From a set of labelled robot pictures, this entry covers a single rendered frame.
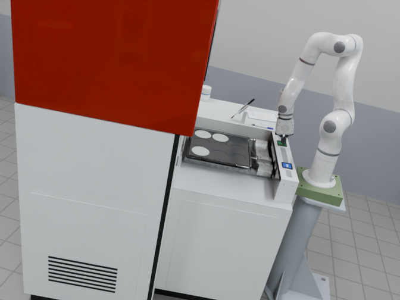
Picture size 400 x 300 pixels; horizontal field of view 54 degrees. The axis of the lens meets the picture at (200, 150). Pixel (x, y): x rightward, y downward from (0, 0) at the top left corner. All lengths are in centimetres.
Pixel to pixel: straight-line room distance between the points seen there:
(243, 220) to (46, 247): 102
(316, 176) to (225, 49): 181
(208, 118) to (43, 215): 112
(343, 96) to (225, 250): 103
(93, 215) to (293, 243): 121
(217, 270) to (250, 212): 45
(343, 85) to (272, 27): 164
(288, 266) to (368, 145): 176
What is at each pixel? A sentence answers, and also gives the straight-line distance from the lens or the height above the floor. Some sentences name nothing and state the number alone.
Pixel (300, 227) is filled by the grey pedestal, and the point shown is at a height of 58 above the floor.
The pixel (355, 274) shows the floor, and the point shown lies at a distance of 326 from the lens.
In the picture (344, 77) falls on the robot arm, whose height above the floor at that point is 148.
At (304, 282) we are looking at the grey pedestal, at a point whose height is 11.
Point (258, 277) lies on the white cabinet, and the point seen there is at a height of 32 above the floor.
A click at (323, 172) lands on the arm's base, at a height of 96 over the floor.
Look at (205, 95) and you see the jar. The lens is 272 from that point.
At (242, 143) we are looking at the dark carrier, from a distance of 243.
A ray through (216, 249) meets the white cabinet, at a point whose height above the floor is 47.
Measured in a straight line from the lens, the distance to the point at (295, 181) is 208.
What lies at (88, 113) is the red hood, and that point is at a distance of 170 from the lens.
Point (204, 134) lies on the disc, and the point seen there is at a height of 90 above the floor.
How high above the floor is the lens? 198
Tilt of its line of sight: 29 degrees down
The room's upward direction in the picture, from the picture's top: 12 degrees clockwise
